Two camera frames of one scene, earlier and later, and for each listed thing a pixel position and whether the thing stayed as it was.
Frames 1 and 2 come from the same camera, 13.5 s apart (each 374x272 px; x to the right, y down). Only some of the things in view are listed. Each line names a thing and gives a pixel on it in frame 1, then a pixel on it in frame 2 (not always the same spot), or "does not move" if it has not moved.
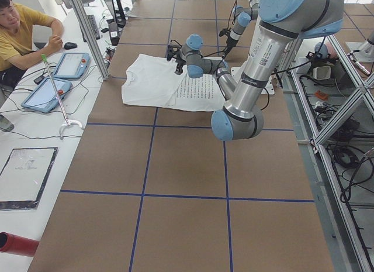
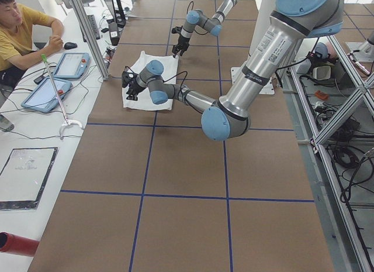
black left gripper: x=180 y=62 -> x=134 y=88
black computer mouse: x=70 y=45 does not move
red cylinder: x=15 y=244 does not move
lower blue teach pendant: x=43 y=97 does not move
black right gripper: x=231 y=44 -> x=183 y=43
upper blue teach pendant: x=72 y=65 does not move
